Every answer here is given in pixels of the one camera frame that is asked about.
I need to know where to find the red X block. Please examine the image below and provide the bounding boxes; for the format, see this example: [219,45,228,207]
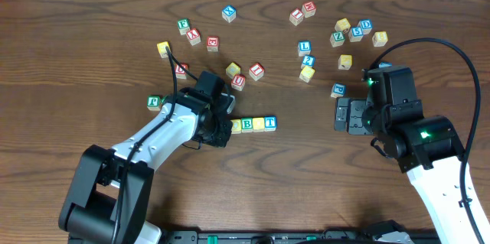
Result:
[185,28,201,46]

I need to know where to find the blue T block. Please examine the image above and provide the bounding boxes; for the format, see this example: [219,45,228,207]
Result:
[264,115,277,132]

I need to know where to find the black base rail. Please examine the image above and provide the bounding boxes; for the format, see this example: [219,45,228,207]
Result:
[152,220,441,244]

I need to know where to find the red u block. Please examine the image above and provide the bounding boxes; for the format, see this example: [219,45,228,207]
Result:
[175,63,188,80]
[231,74,246,91]

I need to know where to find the red E block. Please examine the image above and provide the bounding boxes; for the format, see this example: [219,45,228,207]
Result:
[207,36,219,52]

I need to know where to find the blue P block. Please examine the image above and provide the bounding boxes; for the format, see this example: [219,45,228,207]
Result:
[331,83,346,98]

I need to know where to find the yellow block far left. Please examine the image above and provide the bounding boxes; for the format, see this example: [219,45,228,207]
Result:
[156,41,172,59]

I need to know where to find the red i block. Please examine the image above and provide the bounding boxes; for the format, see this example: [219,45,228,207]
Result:
[289,8,305,26]
[249,63,265,81]

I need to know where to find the blue 5 block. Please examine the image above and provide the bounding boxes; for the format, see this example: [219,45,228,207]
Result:
[348,27,364,42]

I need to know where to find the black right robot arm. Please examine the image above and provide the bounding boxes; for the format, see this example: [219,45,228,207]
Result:
[334,97,489,243]

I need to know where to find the yellow block by 2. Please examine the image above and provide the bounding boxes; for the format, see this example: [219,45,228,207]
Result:
[299,66,315,83]

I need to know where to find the yellow hammer block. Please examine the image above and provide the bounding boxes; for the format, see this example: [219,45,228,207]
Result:
[338,54,353,70]

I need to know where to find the red U block left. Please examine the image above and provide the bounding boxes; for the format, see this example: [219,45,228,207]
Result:
[175,63,188,80]

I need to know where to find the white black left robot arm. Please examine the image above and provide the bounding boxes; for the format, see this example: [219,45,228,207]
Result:
[58,88,235,243]

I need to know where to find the blue L block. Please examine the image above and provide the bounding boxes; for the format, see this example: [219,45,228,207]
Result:
[298,41,312,57]

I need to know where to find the green B block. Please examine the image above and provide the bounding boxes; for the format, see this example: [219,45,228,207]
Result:
[240,118,253,133]

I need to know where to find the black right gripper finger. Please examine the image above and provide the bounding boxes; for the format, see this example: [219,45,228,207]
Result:
[334,106,349,132]
[335,97,351,122]

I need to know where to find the red I block far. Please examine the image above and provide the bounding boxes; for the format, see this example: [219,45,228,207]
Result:
[289,8,305,26]

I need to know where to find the yellow B-side block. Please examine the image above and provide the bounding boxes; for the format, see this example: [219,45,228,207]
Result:
[372,31,388,47]

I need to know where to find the blue 2 block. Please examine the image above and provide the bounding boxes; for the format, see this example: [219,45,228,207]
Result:
[301,55,315,69]

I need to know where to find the blue d block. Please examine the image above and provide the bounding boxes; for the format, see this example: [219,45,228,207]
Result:
[358,19,373,35]
[378,62,393,68]

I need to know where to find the yellow O block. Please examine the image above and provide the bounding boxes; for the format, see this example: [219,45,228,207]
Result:
[231,119,242,134]

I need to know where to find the yellow block by Z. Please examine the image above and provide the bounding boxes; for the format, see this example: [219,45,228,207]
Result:
[335,18,351,34]

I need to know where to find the blue D block near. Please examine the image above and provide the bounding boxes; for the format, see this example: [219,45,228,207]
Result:
[378,62,393,68]

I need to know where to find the green F block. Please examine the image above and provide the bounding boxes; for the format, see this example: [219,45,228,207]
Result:
[177,18,191,35]

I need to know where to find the blue D block far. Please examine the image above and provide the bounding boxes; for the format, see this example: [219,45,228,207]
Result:
[358,19,373,35]

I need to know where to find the red block far right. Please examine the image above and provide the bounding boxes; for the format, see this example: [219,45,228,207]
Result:
[302,1,317,18]

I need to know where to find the blue X block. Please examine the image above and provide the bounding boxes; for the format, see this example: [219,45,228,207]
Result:
[221,5,237,23]

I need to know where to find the green Z block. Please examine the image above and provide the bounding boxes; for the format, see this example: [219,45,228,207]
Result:
[330,31,345,47]

